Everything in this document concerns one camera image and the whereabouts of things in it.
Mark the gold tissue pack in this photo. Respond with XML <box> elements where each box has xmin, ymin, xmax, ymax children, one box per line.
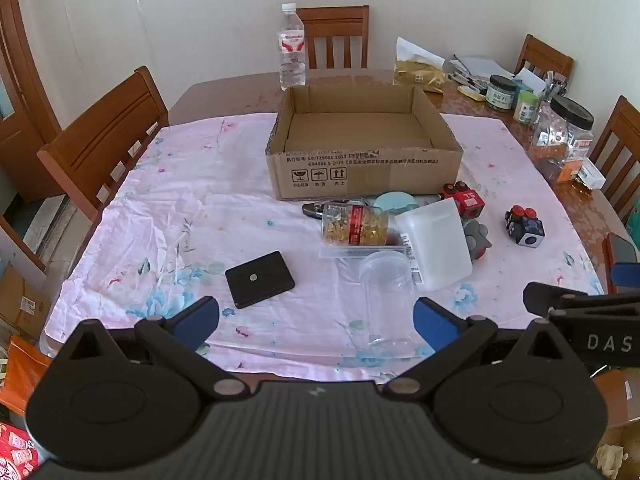
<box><xmin>392</xmin><ymin>37</ymin><xmax>446</xmax><ymax>93</ymax></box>

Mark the bottle of golden capsules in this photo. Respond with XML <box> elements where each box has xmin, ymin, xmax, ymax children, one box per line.
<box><xmin>321</xmin><ymin>201</ymin><xmax>391</xmax><ymax>247</ymax></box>

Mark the small white box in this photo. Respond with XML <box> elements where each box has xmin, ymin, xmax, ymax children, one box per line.
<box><xmin>575</xmin><ymin>159</ymin><xmax>607</xmax><ymax>191</ymax></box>

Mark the clear jar with black lid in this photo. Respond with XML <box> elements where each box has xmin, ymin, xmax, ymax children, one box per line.
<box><xmin>530</xmin><ymin>95</ymin><xmax>596</xmax><ymax>183</ymax></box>

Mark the clear water bottle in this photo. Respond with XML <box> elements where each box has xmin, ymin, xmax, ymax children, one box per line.
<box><xmin>278</xmin><ymin>3</ymin><xmax>307</xmax><ymax>92</ymax></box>

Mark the brown cardboard box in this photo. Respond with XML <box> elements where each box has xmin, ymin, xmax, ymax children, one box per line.
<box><xmin>265</xmin><ymin>84</ymin><xmax>463</xmax><ymax>202</ymax></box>

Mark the correction tape dispenser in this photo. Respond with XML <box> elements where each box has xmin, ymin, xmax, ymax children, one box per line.
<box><xmin>301</xmin><ymin>200</ymin><xmax>373</xmax><ymax>221</ymax></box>

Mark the black case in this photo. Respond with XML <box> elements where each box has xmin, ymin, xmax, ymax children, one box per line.
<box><xmin>225</xmin><ymin>251</ymin><xmax>297</xmax><ymax>310</ymax></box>

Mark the pile of white papers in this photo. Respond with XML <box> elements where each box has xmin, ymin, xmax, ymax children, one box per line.
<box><xmin>447</xmin><ymin>54</ymin><xmax>513</xmax><ymax>81</ymax></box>

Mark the red printed packet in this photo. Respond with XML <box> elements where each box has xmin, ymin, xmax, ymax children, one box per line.
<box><xmin>0</xmin><ymin>420</ymin><xmax>41</xmax><ymax>480</ymax></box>

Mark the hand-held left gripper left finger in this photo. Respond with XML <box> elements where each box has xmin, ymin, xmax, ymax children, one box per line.
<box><xmin>54</xmin><ymin>296</ymin><xmax>254</xmax><ymax>402</ymax></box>

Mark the red toy train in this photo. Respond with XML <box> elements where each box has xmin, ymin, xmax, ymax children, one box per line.
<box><xmin>441</xmin><ymin>181</ymin><xmax>487</xmax><ymax>220</ymax></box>

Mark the flattened cardboard box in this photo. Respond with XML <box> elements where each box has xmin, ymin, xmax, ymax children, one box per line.
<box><xmin>0</xmin><ymin>260</ymin><xmax>51</xmax><ymax>341</ymax></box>

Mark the pen holder with pens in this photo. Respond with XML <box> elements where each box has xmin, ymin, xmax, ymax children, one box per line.
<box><xmin>540</xmin><ymin>72</ymin><xmax>568</xmax><ymax>106</ymax></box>

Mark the wooden door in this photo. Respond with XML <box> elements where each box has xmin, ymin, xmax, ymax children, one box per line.
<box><xmin>0</xmin><ymin>0</ymin><xmax>66</xmax><ymax>201</ymax></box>

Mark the small cardboard carton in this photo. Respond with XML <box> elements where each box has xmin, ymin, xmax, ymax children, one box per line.
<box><xmin>590</xmin><ymin>367</ymin><xmax>640</xmax><ymax>428</ymax></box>

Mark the light blue round case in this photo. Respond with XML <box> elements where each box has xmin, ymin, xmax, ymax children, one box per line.
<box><xmin>372</xmin><ymin>191</ymin><xmax>421</xmax><ymax>216</ymax></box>

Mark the white plastic box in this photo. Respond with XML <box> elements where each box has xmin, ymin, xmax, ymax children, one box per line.
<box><xmin>394</xmin><ymin>197</ymin><xmax>473</xmax><ymax>291</ymax></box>

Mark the pink floral tablecloth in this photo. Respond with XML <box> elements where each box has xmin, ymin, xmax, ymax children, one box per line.
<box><xmin>45</xmin><ymin>112</ymin><xmax>606</xmax><ymax>386</ymax></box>

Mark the light green lidded jar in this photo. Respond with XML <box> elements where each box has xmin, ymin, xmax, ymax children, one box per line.
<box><xmin>512</xmin><ymin>89</ymin><xmax>541</xmax><ymax>125</ymax></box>

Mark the orange bag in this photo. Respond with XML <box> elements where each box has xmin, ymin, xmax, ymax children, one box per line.
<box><xmin>0</xmin><ymin>335</ymin><xmax>53</xmax><ymax>416</ymax></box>

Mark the black cube toy car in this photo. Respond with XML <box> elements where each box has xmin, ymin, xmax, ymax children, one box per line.
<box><xmin>504</xmin><ymin>205</ymin><xmax>546</xmax><ymax>248</ymax></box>

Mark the dark green lidded jar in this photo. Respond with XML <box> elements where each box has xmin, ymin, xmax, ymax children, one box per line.
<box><xmin>486</xmin><ymin>74</ymin><xmax>516</xmax><ymax>110</ymax></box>

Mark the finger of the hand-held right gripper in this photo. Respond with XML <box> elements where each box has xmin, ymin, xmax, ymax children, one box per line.
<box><xmin>523</xmin><ymin>282</ymin><xmax>640</xmax><ymax>317</ymax></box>
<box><xmin>611</xmin><ymin>261</ymin><xmax>640</xmax><ymax>292</ymax></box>

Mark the grey toy figure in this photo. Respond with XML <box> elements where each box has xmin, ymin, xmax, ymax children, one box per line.
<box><xmin>462</xmin><ymin>219</ymin><xmax>493</xmax><ymax>262</ymax></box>

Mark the wooden chair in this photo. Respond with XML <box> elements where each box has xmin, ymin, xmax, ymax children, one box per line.
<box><xmin>295</xmin><ymin>5</ymin><xmax>371</xmax><ymax>71</ymax></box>
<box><xmin>37</xmin><ymin>65</ymin><xmax>171</xmax><ymax>221</ymax></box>
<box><xmin>587</xmin><ymin>95</ymin><xmax>640</xmax><ymax>226</ymax></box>
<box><xmin>515</xmin><ymin>34</ymin><xmax>575</xmax><ymax>81</ymax></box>

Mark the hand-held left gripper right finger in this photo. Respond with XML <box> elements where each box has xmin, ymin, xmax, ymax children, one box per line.
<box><xmin>382</xmin><ymin>296</ymin><xmax>594</xmax><ymax>402</ymax></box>

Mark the clear plastic jar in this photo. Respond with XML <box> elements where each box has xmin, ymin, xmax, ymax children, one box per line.
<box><xmin>359</xmin><ymin>250</ymin><xmax>416</xmax><ymax>351</ymax></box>

